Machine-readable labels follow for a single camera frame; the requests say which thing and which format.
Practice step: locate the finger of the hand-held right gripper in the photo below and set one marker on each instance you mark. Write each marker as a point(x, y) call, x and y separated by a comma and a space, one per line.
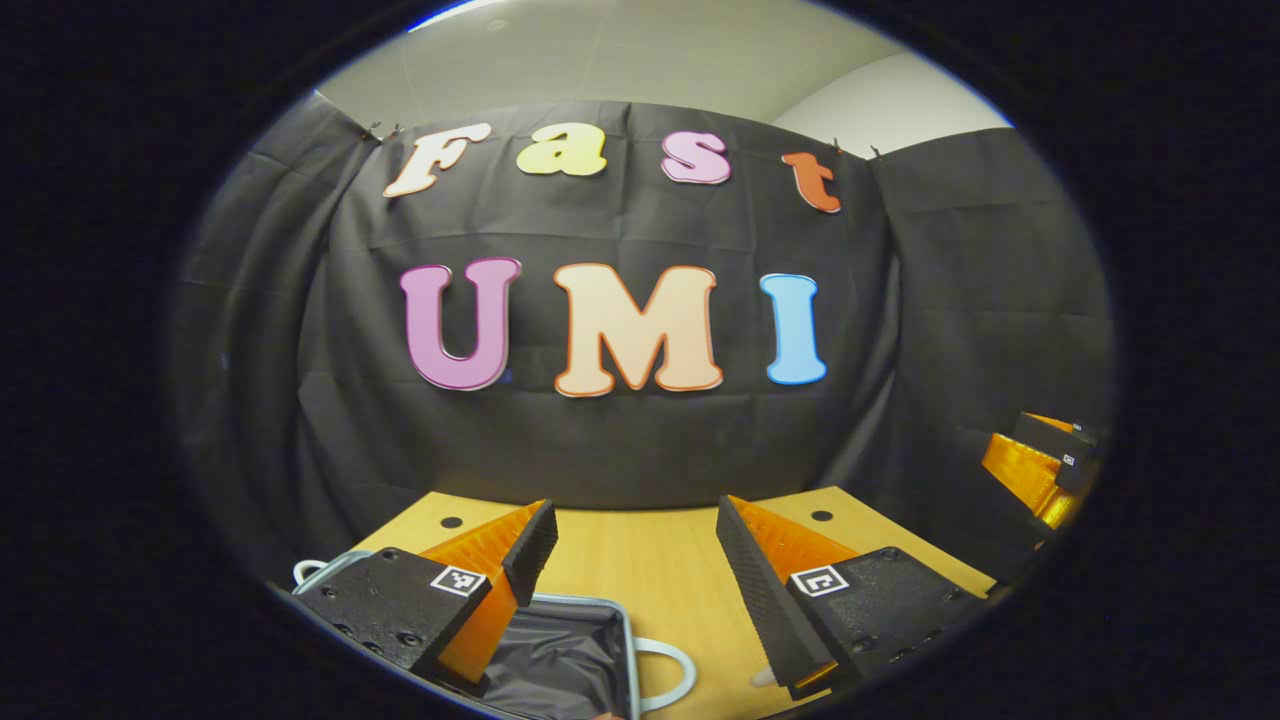
point(1050, 432)
point(1020, 470)

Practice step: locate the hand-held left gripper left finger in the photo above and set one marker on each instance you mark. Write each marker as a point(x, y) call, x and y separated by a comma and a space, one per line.
point(532, 550)

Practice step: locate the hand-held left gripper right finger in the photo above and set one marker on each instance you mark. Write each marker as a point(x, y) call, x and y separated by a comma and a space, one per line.
point(758, 580)

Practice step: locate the light blue suitcase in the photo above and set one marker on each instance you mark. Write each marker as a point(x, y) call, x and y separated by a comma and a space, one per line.
point(560, 650)

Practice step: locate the black backdrop cloth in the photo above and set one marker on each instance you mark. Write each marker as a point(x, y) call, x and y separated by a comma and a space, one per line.
point(620, 220)

